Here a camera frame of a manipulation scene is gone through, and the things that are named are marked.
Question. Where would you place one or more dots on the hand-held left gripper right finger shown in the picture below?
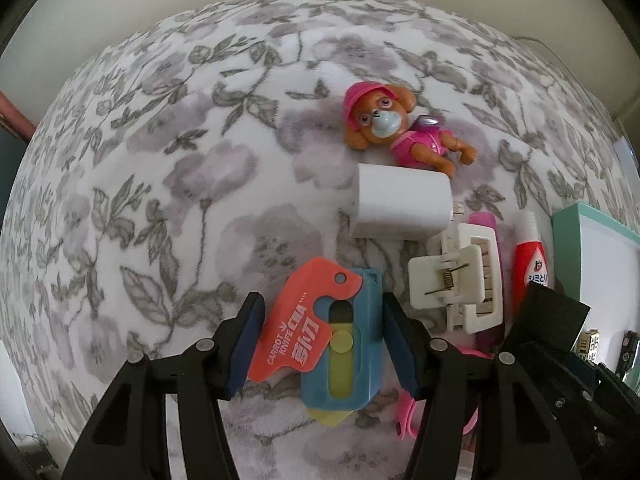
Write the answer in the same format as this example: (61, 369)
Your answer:
(400, 350)

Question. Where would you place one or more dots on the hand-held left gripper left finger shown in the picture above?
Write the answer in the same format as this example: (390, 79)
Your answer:
(247, 345)

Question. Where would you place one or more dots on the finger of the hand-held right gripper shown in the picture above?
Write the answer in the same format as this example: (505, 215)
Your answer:
(547, 320)

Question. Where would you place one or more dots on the orange blue toy knife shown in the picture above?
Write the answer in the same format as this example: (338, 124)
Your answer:
(290, 330)

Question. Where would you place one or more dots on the red white tube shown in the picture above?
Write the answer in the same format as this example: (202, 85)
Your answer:
(532, 260)

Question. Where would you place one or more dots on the teal box with white inside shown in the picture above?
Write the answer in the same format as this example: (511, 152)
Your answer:
(600, 260)

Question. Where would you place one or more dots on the white hair claw clip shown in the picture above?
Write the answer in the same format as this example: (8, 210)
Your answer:
(450, 265)

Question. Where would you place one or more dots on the white charger adapter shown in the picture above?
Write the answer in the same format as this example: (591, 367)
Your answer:
(400, 200)

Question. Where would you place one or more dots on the magenta comb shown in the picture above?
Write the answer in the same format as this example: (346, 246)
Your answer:
(482, 220)

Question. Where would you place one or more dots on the floral blanket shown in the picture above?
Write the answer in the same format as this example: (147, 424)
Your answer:
(150, 185)

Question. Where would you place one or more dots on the puppy toy figure in pink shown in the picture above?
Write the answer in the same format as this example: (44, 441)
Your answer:
(420, 142)

